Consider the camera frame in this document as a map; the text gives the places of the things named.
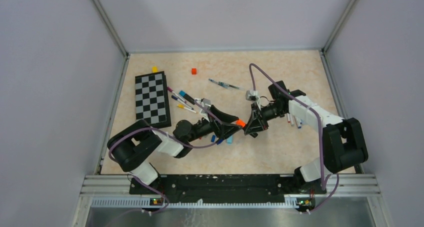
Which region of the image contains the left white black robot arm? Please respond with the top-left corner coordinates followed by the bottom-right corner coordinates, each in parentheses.
top-left (106, 105), bottom-right (243, 194)

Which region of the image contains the clear teal gel pen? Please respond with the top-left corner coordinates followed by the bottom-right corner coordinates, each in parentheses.
top-left (208, 78), bottom-right (244, 90)

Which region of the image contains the black grey checkerboard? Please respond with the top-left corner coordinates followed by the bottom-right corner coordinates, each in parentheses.
top-left (134, 71), bottom-right (172, 129)

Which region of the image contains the light blue highlighter cap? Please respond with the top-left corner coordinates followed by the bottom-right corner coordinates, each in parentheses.
top-left (226, 136), bottom-right (233, 145)

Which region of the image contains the orange highlighter cap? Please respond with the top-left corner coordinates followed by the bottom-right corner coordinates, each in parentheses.
top-left (235, 119), bottom-right (246, 128)

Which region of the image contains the purple cable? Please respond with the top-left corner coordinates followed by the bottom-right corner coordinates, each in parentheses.
top-left (248, 63), bottom-right (340, 214)
top-left (107, 99), bottom-right (239, 216)

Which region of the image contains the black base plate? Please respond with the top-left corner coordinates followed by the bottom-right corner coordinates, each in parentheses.
top-left (150, 174), bottom-right (326, 204)

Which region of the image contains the blue deli whiteboard marker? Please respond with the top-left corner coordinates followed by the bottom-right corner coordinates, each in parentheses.
top-left (295, 117), bottom-right (302, 129)

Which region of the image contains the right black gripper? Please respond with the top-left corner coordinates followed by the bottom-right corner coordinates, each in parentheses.
top-left (244, 102), bottom-right (287, 135)

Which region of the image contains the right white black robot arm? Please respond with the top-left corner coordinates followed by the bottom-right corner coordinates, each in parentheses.
top-left (243, 81), bottom-right (369, 193)

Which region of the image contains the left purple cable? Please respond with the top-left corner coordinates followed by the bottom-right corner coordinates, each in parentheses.
top-left (107, 99), bottom-right (239, 216)

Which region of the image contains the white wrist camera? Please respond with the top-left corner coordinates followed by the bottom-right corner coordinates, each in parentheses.
top-left (245, 89), bottom-right (261, 105)
top-left (194, 98), bottom-right (212, 121)

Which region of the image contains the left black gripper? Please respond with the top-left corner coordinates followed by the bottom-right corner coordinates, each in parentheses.
top-left (187, 104), bottom-right (243, 143)

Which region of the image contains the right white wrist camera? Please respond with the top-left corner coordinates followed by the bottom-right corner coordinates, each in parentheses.
top-left (245, 89), bottom-right (261, 105)

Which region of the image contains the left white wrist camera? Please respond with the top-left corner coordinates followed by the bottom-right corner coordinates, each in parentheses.
top-left (194, 98), bottom-right (212, 121)

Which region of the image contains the black blue cap highlighter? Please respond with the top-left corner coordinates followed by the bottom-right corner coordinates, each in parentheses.
top-left (178, 90), bottom-right (196, 105)

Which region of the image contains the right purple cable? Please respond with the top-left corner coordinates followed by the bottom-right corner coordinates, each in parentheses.
top-left (248, 63), bottom-right (340, 214)

